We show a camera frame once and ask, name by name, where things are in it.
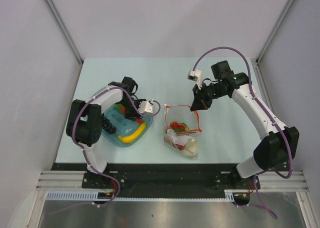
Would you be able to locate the red cherry bunch with leaf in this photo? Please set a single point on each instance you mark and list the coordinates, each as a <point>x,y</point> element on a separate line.
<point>176,135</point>

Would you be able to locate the red orange carrot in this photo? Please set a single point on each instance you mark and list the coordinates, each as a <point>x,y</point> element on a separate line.
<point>121,108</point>

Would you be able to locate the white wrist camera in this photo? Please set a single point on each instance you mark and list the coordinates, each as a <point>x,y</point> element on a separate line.
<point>146,107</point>
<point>197,76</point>

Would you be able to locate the aluminium frame rail front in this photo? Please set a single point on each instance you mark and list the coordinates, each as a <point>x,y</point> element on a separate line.
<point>72,180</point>

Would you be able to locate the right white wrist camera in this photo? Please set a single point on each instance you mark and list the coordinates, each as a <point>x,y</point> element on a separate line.
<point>197,76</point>

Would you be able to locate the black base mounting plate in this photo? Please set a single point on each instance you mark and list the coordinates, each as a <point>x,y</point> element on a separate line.
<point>169,181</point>

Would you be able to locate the aluminium corner post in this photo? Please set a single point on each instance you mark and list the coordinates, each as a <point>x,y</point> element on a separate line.
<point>63,30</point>
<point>275,29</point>

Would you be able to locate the clear zip bag red zipper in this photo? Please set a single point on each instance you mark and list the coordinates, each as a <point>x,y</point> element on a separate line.
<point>182,114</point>

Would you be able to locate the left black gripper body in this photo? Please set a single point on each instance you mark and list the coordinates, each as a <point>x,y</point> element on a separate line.
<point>131,111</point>

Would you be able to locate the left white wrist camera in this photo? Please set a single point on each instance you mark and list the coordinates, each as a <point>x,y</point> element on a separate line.
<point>146,107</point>

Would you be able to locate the green white lettuce head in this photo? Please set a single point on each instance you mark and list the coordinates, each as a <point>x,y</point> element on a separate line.
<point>191,149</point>

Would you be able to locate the left aluminium corner post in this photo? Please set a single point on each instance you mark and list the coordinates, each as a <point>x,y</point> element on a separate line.
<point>63,30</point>

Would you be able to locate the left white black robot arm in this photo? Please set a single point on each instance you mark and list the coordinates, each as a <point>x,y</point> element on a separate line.
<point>87,120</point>

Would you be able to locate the yellow banana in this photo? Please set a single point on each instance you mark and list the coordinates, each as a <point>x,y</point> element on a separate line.
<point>130,138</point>

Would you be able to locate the dark purple grape bunch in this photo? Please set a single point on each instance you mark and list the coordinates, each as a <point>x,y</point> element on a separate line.
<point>107,125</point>

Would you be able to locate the white slotted cable duct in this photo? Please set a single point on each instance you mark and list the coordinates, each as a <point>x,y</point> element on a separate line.
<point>99,196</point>

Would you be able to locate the teal transparent plastic tray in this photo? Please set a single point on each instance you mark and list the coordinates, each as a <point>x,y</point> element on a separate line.
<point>125,130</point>

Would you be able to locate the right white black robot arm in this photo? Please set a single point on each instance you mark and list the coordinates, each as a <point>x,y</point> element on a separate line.
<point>278,141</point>

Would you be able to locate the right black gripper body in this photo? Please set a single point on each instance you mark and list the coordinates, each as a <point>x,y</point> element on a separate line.
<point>207,93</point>

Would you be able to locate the right aluminium corner post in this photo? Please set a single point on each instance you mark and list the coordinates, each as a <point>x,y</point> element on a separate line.
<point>275,29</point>

